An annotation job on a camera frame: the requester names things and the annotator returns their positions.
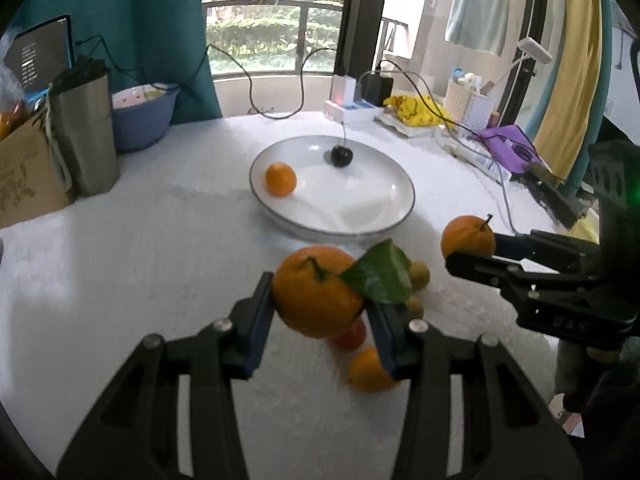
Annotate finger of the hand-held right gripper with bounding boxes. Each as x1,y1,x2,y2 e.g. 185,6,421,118
444,252,563,306
492,229,601,267

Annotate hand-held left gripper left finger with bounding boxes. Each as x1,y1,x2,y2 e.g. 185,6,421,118
56,271,275,480

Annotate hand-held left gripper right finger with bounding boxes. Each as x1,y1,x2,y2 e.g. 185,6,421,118
368,303,584,480

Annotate small orange with stem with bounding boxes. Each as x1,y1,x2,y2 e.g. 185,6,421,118
440,214,497,261

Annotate large orange with green leaf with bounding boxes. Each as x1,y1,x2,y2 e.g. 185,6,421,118
271,239,414,339

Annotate white round plate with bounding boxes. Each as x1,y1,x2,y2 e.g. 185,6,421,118
249,135,416,241

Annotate red cherry tomato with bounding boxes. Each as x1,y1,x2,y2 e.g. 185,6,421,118
327,319,368,351

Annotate black stand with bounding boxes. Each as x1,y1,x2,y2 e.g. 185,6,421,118
529,162,597,229

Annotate purple cloth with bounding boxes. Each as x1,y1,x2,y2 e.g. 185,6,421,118
477,125,549,174

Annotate white woven basket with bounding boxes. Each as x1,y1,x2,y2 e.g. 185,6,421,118
443,79,496,129

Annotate yellow cloth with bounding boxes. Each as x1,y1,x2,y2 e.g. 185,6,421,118
383,94,455,129

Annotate dark cherry with stem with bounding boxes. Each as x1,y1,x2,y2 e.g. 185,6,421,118
330,122,355,169

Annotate yellow curtain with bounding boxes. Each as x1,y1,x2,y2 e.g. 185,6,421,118
531,0,604,182

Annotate white desk lamp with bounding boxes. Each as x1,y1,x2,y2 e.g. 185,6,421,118
481,37,554,97

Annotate white charging box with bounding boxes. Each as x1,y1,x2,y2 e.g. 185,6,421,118
323,74,386,126

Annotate black power adapter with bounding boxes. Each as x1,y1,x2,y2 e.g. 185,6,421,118
360,71,395,107

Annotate blue plastic bowl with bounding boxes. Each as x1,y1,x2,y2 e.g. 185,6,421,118
111,84,181,153

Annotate light blue hanging towel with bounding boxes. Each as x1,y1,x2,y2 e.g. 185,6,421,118
444,0,511,57

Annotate packets in bowl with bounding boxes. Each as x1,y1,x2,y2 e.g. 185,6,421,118
112,84,179,110

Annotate stainless steel tumbler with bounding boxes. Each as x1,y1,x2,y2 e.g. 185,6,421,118
48,58,121,197

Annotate brown paper bag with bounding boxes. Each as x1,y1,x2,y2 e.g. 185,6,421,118
0,109,76,229

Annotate balcony railing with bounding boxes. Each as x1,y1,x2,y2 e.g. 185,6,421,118
202,0,347,79

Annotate teal curtain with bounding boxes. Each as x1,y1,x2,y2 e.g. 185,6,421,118
10,0,224,126

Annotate laptop screen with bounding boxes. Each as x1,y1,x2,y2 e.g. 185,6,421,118
4,15,76,94

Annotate grey cable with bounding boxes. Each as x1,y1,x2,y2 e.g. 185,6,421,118
450,127,519,234

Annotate black cable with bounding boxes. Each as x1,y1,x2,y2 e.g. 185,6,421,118
74,35,337,121

